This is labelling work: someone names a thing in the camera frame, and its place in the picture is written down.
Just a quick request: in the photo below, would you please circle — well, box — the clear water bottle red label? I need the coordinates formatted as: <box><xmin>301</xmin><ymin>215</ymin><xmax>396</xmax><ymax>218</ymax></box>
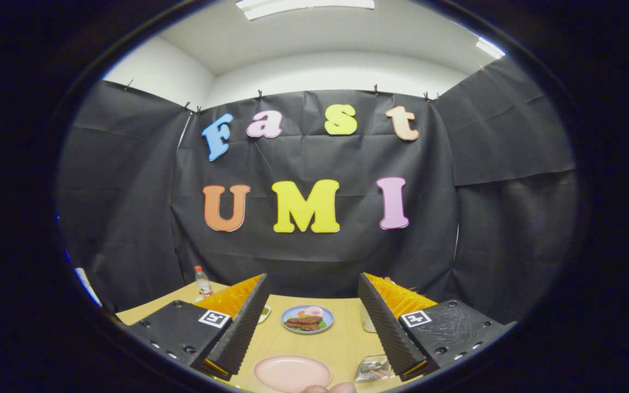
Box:
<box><xmin>194</xmin><ymin>266</ymin><xmax>214</xmax><ymax>298</ymax></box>

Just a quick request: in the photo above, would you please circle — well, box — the long ceiling light panel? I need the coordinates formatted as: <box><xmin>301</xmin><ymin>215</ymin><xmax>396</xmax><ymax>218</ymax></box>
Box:
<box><xmin>235</xmin><ymin>0</ymin><xmax>375</xmax><ymax>21</ymax></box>

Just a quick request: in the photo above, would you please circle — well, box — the small ceiling light panel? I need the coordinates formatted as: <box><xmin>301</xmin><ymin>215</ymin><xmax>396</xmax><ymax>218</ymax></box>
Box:
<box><xmin>476</xmin><ymin>37</ymin><xmax>506</xmax><ymax>59</ymax></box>

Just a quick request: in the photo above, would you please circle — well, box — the metal wire basket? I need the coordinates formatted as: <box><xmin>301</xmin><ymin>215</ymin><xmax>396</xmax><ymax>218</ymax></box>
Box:
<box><xmin>354</xmin><ymin>355</ymin><xmax>397</xmax><ymax>383</ymax></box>

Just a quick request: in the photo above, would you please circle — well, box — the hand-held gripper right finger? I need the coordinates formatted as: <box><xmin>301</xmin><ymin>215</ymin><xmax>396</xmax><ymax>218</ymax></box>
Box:
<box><xmin>357</xmin><ymin>272</ymin><xmax>517</xmax><ymax>383</ymax></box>

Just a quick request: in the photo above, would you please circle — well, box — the pink plate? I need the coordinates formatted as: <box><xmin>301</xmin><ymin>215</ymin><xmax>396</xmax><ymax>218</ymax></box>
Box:
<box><xmin>253</xmin><ymin>354</ymin><xmax>333</xmax><ymax>393</ymax></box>

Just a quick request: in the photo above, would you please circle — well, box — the blue plate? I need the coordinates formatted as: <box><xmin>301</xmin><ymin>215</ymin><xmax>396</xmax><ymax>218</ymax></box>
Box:
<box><xmin>281</xmin><ymin>305</ymin><xmax>335</xmax><ymax>335</ymax></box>

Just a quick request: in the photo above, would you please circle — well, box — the white device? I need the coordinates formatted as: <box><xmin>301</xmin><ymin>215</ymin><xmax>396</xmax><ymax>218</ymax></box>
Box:
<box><xmin>74</xmin><ymin>267</ymin><xmax>102</xmax><ymax>307</ymax></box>

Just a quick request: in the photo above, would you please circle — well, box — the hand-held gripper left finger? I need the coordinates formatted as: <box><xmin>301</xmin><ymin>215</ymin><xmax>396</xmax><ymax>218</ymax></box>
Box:
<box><xmin>126</xmin><ymin>273</ymin><xmax>270</xmax><ymax>382</ymax></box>

